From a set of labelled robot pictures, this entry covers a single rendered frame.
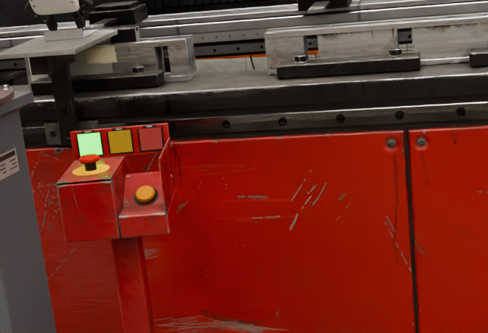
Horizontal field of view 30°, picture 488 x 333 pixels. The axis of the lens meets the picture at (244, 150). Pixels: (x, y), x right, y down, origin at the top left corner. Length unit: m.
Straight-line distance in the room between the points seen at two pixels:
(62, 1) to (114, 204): 0.47
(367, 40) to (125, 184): 0.60
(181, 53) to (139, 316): 0.59
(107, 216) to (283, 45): 0.56
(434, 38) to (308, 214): 0.46
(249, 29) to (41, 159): 0.60
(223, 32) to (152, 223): 0.71
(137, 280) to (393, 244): 0.55
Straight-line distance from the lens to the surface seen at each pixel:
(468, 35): 1.97
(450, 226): 1.95
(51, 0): 1.95
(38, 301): 1.47
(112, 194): 1.71
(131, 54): 2.07
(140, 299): 1.84
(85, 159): 1.75
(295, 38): 1.99
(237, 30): 2.27
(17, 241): 1.41
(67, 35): 2.01
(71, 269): 2.15
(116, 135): 1.83
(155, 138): 1.82
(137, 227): 1.72
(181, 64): 2.05
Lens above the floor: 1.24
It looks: 15 degrees down
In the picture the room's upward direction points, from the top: 6 degrees counter-clockwise
